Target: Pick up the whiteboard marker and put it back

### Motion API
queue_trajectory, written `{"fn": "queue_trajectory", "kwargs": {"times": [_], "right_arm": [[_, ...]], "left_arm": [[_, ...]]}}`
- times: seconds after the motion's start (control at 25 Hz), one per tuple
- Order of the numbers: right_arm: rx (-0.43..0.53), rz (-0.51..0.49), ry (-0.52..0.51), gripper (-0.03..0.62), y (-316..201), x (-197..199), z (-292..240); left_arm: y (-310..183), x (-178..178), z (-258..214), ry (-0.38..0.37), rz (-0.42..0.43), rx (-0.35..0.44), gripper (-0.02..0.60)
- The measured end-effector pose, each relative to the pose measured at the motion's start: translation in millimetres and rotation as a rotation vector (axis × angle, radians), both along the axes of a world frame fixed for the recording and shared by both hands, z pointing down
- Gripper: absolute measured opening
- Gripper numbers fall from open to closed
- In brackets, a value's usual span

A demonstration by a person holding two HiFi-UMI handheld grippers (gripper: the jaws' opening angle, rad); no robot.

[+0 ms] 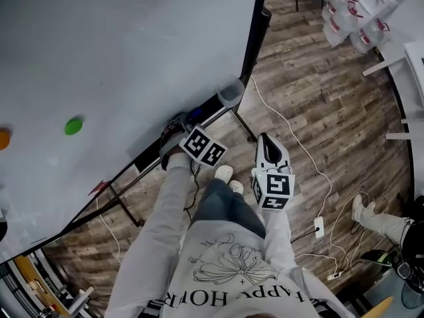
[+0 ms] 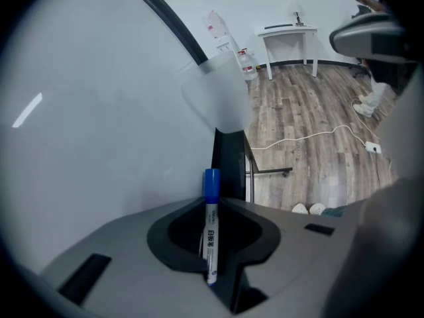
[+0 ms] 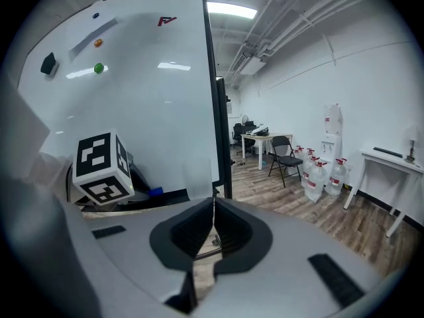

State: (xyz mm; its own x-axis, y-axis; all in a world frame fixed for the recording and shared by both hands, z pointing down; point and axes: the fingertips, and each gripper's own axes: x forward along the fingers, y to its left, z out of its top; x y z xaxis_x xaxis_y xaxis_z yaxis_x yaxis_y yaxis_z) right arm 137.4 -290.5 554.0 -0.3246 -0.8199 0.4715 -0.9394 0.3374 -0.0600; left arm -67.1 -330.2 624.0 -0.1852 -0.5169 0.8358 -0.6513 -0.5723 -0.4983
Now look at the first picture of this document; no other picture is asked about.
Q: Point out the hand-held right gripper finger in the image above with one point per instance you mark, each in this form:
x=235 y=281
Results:
x=284 y=157
x=260 y=156

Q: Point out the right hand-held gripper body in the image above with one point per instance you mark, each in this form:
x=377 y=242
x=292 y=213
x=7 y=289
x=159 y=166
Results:
x=276 y=189

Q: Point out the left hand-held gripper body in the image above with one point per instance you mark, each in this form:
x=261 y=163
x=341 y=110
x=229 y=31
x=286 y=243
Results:
x=203 y=146

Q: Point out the blue marker pen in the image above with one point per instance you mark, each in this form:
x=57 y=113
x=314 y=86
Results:
x=196 y=113

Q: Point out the person's right forearm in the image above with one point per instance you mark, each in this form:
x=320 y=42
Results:
x=278 y=237

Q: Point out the person's left forearm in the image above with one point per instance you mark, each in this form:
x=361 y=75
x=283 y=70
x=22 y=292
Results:
x=165 y=210

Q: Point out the large white whiteboard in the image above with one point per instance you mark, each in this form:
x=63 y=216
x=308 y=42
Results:
x=116 y=45

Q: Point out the white clog shoe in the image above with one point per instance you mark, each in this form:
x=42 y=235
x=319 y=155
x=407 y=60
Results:
x=236 y=187
x=225 y=173

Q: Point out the clear plastic cup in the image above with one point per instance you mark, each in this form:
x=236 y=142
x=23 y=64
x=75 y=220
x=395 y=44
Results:
x=230 y=93

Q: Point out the grey blue jeans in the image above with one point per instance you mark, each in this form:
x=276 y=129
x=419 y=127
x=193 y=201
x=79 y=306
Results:
x=225 y=207

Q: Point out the white printed sweatshirt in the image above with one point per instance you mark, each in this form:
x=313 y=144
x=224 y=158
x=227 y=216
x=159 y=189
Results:
x=212 y=234

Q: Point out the red tape patch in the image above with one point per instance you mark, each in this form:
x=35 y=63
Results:
x=99 y=187

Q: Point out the green round magnet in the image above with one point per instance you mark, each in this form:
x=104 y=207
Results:
x=73 y=127

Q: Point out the small white power strip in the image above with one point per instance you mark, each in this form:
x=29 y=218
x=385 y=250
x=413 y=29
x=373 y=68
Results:
x=335 y=274

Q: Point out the black flat device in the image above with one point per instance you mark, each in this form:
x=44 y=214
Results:
x=377 y=257

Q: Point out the group of clear water jugs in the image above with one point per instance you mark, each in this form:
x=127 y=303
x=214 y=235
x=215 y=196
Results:
x=344 y=22

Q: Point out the white table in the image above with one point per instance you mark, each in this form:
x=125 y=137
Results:
x=415 y=71

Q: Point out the orange round magnet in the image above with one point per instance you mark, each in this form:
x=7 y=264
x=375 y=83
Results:
x=3 y=139

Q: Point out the thin red tape strip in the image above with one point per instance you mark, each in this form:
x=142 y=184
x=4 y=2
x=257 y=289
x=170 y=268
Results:
x=38 y=240

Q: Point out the wooden table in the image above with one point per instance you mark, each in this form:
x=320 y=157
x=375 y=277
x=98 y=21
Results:
x=36 y=283

